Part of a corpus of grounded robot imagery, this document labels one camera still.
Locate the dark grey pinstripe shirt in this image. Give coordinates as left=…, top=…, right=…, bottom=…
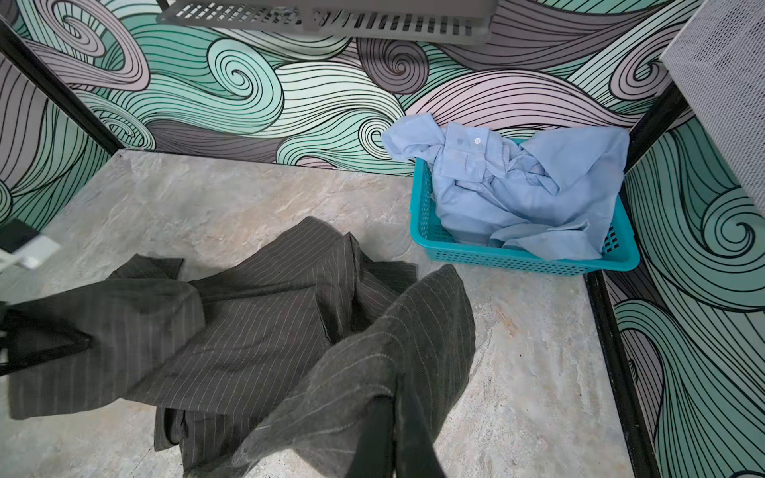
left=7, top=217, right=475, bottom=477

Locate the black perforated wall tray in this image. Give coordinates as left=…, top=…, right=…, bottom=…
left=157, top=0, right=498, bottom=45

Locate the black left corner post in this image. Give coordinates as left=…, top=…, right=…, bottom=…
left=1, top=18, right=124, bottom=155

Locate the black right corner post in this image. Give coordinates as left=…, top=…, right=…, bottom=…
left=584, top=79, right=689, bottom=477

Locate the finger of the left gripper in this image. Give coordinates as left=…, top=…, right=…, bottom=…
left=1, top=302, right=93, bottom=376

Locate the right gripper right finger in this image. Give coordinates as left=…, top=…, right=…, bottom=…
left=394, top=388, right=445, bottom=478

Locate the teal plastic basket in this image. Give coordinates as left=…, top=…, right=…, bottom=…
left=412, top=159, right=639, bottom=276

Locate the black corner post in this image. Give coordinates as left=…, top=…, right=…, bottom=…
left=584, top=79, right=689, bottom=477
left=1, top=18, right=124, bottom=155

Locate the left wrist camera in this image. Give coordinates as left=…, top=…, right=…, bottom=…
left=1, top=219, right=61, bottom=271

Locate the clear plastic wall bin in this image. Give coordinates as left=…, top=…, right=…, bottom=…
left=661, top=0, right=764, bottom=212

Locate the light blue shirt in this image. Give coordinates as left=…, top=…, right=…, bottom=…
left=382, top=114, right=630, bottom=261

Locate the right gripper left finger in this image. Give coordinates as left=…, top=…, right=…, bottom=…
left=348, top=396, right=394, bottom=478

